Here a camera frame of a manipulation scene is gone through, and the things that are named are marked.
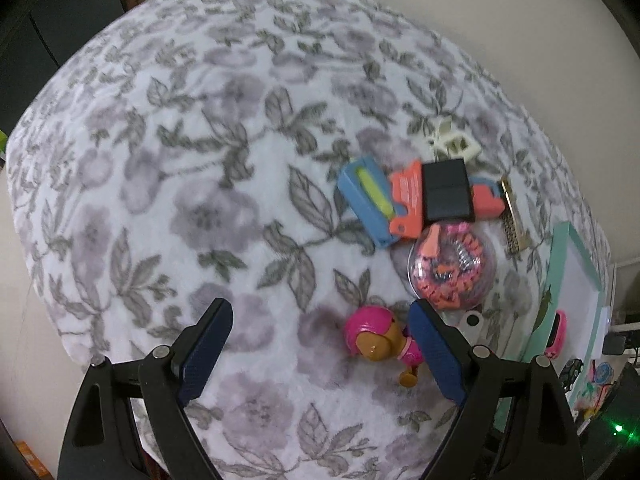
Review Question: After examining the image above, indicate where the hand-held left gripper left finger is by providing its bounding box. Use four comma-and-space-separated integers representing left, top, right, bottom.
57, 297, 234, 480

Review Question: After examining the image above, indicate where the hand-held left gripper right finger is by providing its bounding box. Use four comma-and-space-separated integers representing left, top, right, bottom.
407, 299, 586, 480

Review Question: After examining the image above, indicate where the pink dog toy figure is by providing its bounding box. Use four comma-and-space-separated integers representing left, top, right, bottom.
342, 305, 426, 388

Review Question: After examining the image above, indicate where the clear round bead container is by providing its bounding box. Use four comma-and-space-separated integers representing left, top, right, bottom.
407, 222, 498, 311

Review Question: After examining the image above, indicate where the teal framed white board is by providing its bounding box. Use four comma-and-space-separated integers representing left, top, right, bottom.
495, 220, 613, 431

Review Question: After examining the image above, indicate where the gold metal box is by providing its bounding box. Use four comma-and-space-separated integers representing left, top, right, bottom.
500, 176, 528, 256

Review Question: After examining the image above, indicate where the orange plastic toy piece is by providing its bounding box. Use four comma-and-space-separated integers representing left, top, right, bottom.
387, 159, 426, 238

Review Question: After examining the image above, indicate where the salmon pink eraser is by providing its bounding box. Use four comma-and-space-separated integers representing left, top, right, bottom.
469, 176, 505, 220

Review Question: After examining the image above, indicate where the black box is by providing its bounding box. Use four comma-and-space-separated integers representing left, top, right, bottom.
421, 158, 477, 223

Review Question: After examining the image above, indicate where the blue card package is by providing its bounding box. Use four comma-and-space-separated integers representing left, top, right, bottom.
336, 156, 396, 250

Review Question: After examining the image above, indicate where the black toy car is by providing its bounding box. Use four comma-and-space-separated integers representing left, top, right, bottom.
557, 357, 586, 391

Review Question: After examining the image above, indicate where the black power adapter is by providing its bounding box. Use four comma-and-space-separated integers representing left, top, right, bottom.
602, 332, 631, 356

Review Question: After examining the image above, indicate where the magenta lighter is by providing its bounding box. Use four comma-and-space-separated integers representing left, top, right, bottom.
545, 310, 568, 358

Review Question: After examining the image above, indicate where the grey floral blanket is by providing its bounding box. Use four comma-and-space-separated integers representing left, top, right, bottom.
5, 0, 613, 480

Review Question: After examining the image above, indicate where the cream plastic clip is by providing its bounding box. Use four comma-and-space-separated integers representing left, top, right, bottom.
425, 119, 482, 162

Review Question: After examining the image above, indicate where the dark cabinet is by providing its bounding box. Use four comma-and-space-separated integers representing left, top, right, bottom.
0, 0, 126, 131

